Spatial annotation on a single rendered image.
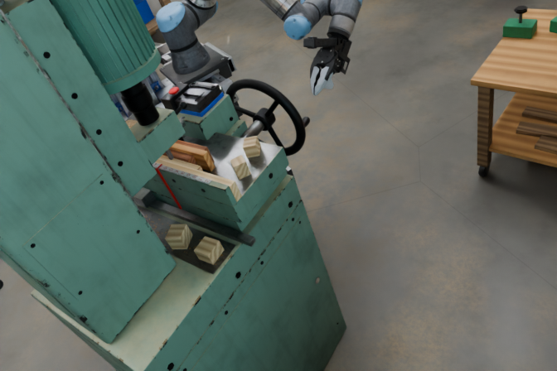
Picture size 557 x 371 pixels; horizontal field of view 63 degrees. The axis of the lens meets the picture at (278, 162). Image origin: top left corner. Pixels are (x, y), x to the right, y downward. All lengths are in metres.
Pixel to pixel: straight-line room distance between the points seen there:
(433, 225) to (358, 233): 0.31
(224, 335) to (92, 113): 0.59
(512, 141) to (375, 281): 0.82
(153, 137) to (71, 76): 0.25
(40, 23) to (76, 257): 0.42
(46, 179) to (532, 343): 1.52
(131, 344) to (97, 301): 0.12
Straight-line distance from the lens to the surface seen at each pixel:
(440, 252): 1.95
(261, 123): 1.36
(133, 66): 0.95
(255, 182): 1.05
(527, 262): 1.95
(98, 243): 0.94
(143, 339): 1.04
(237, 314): 1.16
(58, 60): 0.88
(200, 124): 1.21
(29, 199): 0.85
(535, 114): 2.25
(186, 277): 1.08
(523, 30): 2.11
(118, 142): 0.96
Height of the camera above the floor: 1.58
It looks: 39 degrees down
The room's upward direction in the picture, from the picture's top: 20 degrees counter-clockwise
